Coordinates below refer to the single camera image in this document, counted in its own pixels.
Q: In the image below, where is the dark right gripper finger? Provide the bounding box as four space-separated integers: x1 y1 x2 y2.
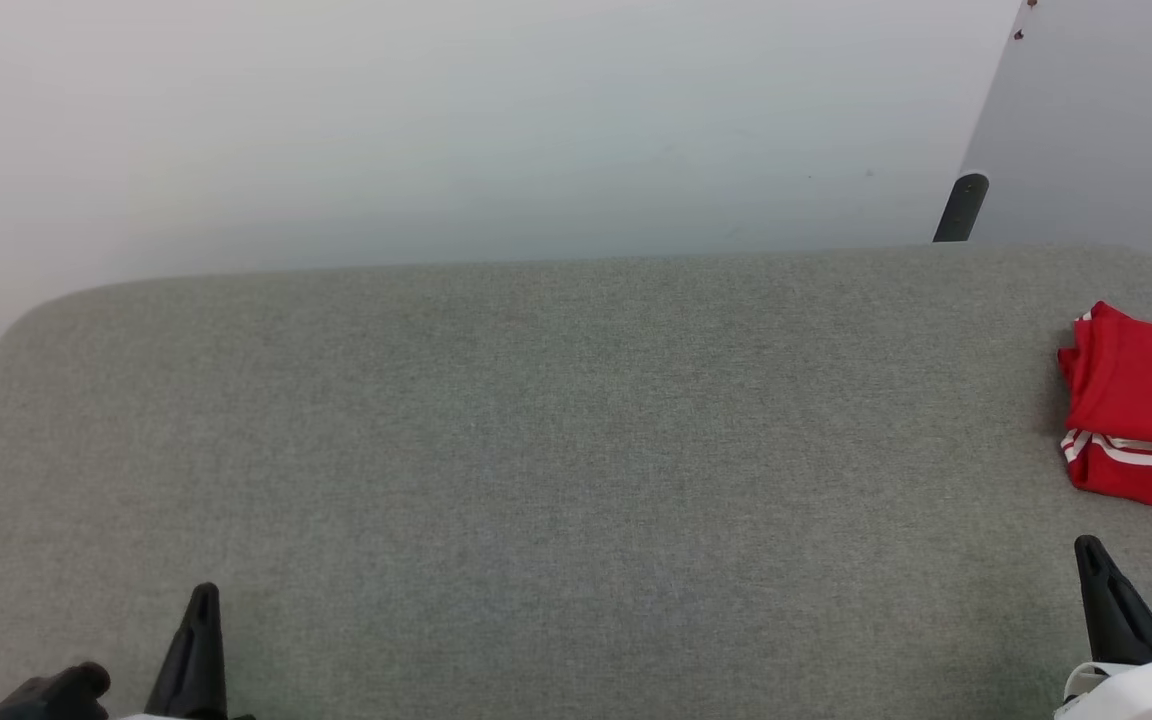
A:
1074 535 1152 667

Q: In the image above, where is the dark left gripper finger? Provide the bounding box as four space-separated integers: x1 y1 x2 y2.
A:
144 583 230 720

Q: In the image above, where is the red and white shirt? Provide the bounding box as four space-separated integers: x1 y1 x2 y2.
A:
1056 300 1152 516

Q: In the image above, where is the black pole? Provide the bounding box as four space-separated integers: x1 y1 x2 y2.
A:
933 173 990 244

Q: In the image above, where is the white board panel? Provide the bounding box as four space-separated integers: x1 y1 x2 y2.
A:
961 0 1152 266

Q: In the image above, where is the white looped cable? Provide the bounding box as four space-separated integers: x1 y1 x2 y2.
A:
1063 660 1117 706

